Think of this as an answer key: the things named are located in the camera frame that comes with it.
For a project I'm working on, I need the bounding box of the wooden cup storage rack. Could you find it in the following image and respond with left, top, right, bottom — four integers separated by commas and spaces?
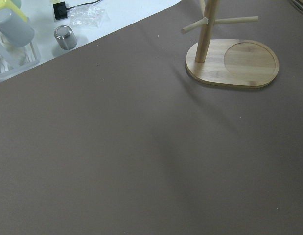
181, 0, 279, 88

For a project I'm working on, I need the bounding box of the steel cup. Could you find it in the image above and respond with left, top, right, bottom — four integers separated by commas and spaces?
54, 25, 77, 50

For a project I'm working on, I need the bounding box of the grey cup lying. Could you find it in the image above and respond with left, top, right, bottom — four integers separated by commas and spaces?
0, 8, 35, 47

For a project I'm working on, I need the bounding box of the clear plastic bag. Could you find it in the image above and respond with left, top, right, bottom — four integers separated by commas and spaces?
68, 5, 110, 28

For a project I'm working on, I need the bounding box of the small black square device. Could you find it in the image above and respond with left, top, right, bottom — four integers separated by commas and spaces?
53, 1, 68, 20

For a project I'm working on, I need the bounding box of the clear plastic tray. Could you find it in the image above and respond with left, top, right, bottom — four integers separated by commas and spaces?
0, 32, 41, 82

